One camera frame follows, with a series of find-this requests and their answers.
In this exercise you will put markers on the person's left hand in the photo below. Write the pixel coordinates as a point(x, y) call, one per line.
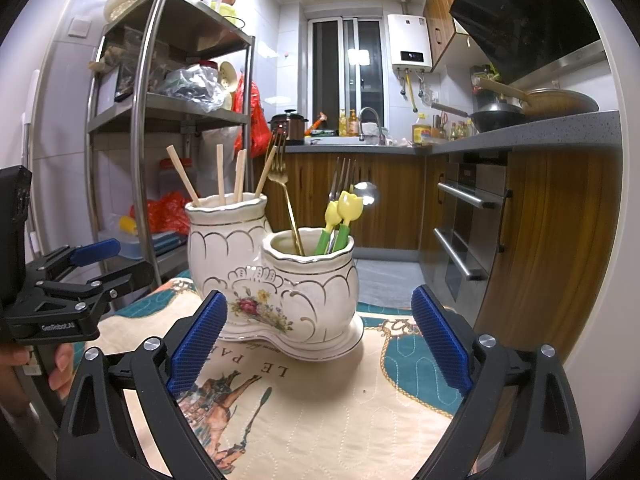
point(64, 367)

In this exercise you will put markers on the yellow cooking oil bottle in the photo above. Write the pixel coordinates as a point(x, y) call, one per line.
point(422, 132)

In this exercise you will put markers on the black small appliance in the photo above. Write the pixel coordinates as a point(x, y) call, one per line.
point(122, 75)

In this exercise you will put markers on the black range hood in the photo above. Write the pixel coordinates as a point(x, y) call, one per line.
point(520, 15)

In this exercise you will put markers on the row of condiment bottles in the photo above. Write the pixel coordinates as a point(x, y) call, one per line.
point(457, 130)

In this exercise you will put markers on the plastic jar with red lid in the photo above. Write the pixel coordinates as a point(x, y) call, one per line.
point(172, 180)

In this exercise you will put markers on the wooden wall cabinet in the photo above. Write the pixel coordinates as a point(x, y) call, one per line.
point(442, 5)

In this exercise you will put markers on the yellow dish soap bottle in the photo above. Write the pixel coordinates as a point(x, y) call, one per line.
point(343, 124)
point(354, 124)

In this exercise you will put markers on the steel kitchen faucet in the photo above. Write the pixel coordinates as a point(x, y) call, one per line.
point(369, 109)

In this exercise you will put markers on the hanging red plastic bag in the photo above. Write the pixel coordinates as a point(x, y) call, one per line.
point(257, 120)

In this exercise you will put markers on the cream slotted ladle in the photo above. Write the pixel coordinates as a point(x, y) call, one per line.
point(227, 77)

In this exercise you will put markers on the grey kitchen countertop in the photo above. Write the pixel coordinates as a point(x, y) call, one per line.
point(550, 130)

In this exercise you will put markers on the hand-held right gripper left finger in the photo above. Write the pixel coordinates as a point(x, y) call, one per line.
point(200, 340)

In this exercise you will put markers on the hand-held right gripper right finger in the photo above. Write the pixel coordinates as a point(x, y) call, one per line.
point(440, 340)

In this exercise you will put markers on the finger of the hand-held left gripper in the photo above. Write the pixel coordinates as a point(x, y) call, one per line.
point(120, 277)
point(95, 251)

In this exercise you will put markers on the built-in steel oven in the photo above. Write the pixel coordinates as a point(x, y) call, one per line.
point(465, 220)

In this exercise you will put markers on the gold fork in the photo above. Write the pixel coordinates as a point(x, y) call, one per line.
point(278, 175)

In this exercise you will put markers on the orange snack packet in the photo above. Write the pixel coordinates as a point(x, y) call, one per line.
point(317, 122)

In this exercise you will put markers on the sliding window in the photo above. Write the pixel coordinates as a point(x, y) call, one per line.
point(325, 70)

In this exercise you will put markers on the clear plastic storage box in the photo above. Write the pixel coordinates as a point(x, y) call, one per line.
point(150, 247)

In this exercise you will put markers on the black wok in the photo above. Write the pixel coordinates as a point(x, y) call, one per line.
point(495, 120)

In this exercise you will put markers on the yellow-green plastic bowl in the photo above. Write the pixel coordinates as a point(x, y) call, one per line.
point(227, 10)

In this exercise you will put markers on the dark red rice cooker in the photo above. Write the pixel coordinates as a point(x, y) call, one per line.
point(290, 127)

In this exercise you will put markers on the printed quilted table mat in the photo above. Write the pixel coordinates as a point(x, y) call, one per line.
point(325, 410)

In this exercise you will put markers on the white water heater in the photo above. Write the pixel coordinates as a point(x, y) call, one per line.
point(410, 35)

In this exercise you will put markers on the white wall socket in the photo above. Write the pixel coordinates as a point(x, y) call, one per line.
point(78, 27)

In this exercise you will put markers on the white ceramic utensil holder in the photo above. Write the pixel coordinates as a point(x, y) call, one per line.
point(310, 290)

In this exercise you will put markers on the clear plastic bag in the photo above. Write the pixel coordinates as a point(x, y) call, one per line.
point(192, 87)

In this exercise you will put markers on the crumpled red plastic bag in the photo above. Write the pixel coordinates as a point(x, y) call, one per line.
point(165, 210)

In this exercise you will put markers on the silver spoon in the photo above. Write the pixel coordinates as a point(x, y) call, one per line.
point(367, 192)

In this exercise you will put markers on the wooden base cabinet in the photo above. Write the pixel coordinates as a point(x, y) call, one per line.
point(400, 210)
point(550, 235)

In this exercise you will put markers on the steel shelf rack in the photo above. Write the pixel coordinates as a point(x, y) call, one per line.
point(200, 30)

